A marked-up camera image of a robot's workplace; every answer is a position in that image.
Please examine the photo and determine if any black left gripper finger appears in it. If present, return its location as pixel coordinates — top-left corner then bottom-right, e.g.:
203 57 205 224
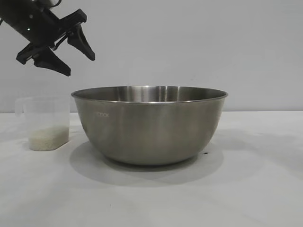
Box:
67 25 96 61
33 48 71 77

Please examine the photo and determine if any clear plastic measuring cup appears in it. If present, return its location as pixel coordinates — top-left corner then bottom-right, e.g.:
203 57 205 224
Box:
15 96 71 151

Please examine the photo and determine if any stainless steel mixing bowl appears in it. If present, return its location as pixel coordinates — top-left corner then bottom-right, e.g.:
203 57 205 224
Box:
71 85 229 166

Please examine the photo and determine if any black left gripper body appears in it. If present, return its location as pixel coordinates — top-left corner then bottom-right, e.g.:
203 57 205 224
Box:
0 0 87 65

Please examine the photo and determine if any white uncooked rice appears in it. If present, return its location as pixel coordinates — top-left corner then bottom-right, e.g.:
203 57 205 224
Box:
28 126 70 151

